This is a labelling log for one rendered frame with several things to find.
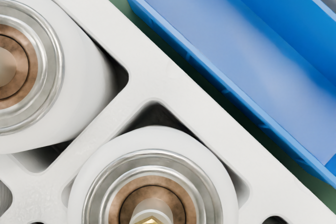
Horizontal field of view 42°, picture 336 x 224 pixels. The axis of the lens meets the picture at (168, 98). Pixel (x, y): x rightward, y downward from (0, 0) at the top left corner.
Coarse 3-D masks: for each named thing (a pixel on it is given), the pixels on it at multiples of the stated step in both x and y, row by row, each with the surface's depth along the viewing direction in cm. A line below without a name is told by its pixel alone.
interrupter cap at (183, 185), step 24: (120, 168) 24; (144, 168) 23; (168, 168) 24; (192, 168) 23; (96, 192) 23; (120, 192) 24; (144, 192) 24; (168, 192) 24; (192, 192) 23; (216, 192) 23; (96, 216) 23; (120, 216) 24; (192, 216) 23; (216, 216) 23
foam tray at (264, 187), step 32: (64, 0) 31; (96, 0) 31; (96, 32) 31; (128, 32) 31; (128, 64) 31; (160, 64) 31; (128, 96) 31; (160, 96) 31; (192, 96) 31; (96, 128) 31; (128, 128) 41; (192, 128) 31; (224, 128) 31; (0, 160) 31; (32, 160) 34; (64, 160) 31; (224, 160) 31; (256, 160) 31; (32, 192) 31; (64, 192) 32; (256, 192) 31; (288, 192) 31
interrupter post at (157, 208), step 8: (144, 200) 23; (152, 200) 23; (160, 200) 23; (136, 208) 22; (144, 208) 21; (152, 208) 21; (160, 208) 21; (168, 208) 23; (136, 216) 21; (144, 216) 21; (160, 216) 21; (168, 216) 21
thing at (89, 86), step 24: (24, 0) 24; (48, 0) 25; (72, 24) 25; (72, 48) 24; (96, 48) 33; (72, 72) 24; (96, 72) 29; (72, 96) 24; (96, 96) 30; (48, 120) 24; (72, 120) 26; (0, 144) 24; (24, 144) 24; (48, 144) 29
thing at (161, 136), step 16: (144, 128) 27; (160, 128) 26; (176, 128) 36; (112, 144) 24; (128, 144) 24; (144, 144) 24; (160, 144) 24; (176, 144) 24; (192, 144) 24; (96, 160) 24; (112, 160) 24; (192, 160) 24; (208, 160) 24; (80, 176) 24; (224, 176) 24; (80, 192) 24; (224, 192) 24; (80, 208) 24; (224, 208) 24
